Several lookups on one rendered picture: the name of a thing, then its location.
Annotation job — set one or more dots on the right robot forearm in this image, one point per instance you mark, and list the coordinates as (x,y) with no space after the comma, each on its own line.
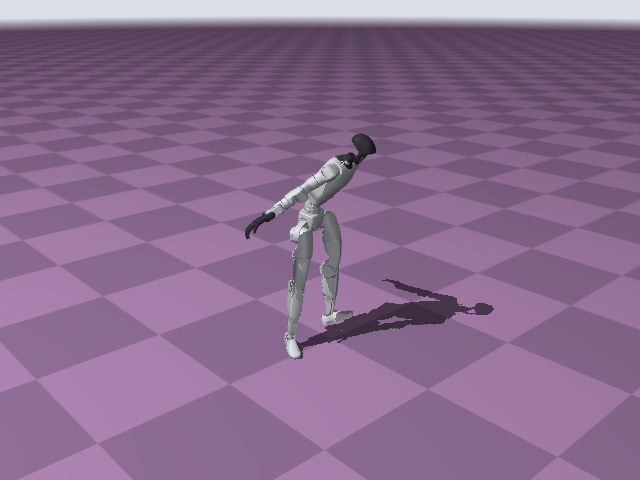
(284,203)

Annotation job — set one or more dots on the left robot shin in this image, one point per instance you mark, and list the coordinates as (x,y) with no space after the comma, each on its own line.
(329,290)

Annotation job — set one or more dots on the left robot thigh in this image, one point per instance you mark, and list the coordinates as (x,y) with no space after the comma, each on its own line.
(332,242)

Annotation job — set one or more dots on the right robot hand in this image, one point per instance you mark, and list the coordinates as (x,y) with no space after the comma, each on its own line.
(254,225)

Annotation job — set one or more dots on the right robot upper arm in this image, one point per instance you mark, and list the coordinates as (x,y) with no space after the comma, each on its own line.
(326,174)

